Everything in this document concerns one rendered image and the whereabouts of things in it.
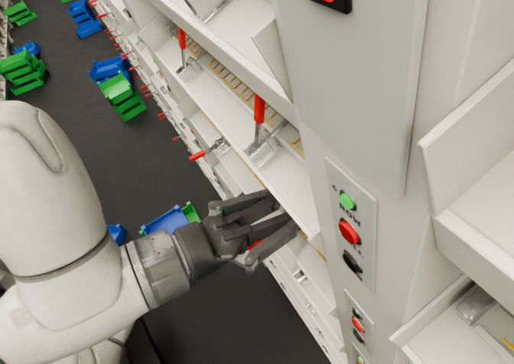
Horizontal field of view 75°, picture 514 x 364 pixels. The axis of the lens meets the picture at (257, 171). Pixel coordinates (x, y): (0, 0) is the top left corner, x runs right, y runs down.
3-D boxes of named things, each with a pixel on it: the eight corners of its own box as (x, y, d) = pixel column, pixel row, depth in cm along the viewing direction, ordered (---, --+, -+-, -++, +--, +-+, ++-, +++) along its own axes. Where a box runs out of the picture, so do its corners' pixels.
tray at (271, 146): (338, 270, 37) (289, 223, 26) (167, 66, 77) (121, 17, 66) (481, 144, 36) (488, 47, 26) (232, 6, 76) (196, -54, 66)
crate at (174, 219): (211, 258, 163) (209, 258, 155) (174, 282, 159) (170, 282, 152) (180, 207, 171) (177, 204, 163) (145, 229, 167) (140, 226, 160)
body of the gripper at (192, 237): (187, 264, 40) (255, 232, 43) (165, 218, 46) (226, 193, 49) (196, 297, 45) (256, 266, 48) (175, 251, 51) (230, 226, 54)
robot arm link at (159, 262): (120, 229, 43) (165, 212, 45) (138, 269, 49) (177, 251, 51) (139, 285, 37) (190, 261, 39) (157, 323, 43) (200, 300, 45)
